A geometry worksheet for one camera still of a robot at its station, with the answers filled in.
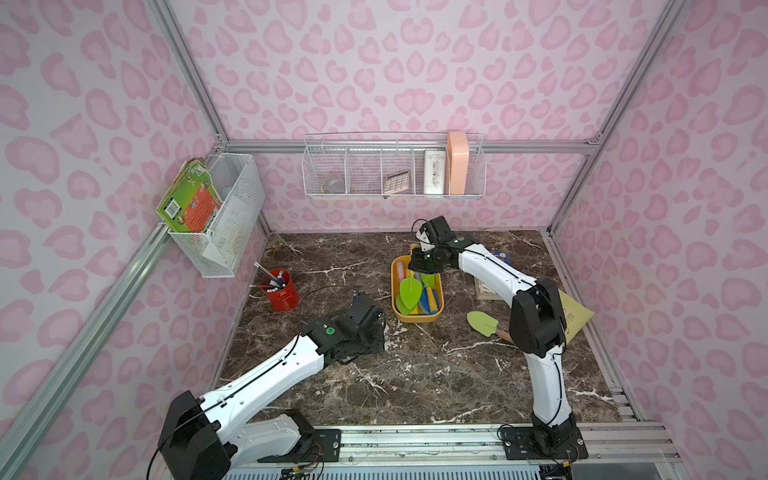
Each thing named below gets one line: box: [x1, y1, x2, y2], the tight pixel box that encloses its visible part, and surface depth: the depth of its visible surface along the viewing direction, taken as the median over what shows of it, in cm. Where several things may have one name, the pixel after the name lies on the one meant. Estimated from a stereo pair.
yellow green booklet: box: [558, 288, 595, 344], surface depth 99 cm
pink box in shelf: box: [448, 131, 469, 195], surface depth 84 cm
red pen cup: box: [261, 268, 301, 313], surface depth 97 cm
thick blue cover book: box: [489, 250, 511, 265], surface depth 112 cm
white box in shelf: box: [423, 150, 446, 195], surface depth 95 cm
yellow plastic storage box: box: [391, 255, 445, 323], surface depth 95 cm
